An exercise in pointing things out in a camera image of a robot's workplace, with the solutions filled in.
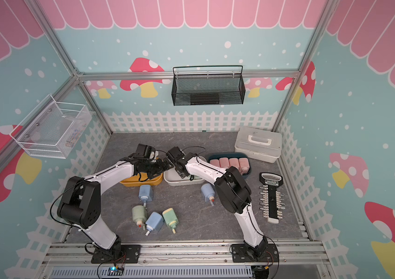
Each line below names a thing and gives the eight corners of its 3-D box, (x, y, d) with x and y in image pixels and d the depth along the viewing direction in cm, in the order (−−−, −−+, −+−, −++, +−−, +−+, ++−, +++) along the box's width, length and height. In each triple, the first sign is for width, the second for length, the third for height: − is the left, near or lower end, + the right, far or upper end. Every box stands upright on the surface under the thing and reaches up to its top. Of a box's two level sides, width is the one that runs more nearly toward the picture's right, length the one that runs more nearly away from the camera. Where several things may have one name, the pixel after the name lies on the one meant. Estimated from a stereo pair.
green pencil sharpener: (173, 234, 81) (170, 230, 75) (163, 219, 86) (160, 214, 80) (183, 226, 84) (181, 221, 78) (172, 211, 88) (170, 206, 82)
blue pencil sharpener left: (140, 207, 89) (136, 201, 83) (144, 191, 95) (140, 185, 89) (151, 207, 89) (147, 201, 83) (154, 191, 95) (150, 185, 89)
